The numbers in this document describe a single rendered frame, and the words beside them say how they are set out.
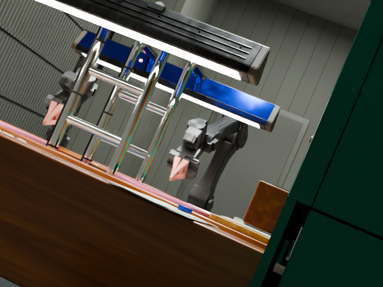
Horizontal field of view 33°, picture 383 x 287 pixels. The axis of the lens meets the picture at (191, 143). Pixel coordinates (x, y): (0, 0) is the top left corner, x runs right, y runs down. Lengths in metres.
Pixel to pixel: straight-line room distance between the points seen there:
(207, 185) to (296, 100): 5.90
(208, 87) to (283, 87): 6.39
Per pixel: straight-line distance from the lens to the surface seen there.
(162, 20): 1.30
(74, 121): 1.48
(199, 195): 2.31
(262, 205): 1.02
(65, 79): 2.00
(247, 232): 1.34
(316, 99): 8.18
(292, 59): 8.29
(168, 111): 1.68
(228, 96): 1.81
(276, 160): 8.00
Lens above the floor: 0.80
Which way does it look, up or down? 4 degrees up
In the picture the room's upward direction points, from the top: 24 degrees clockwise
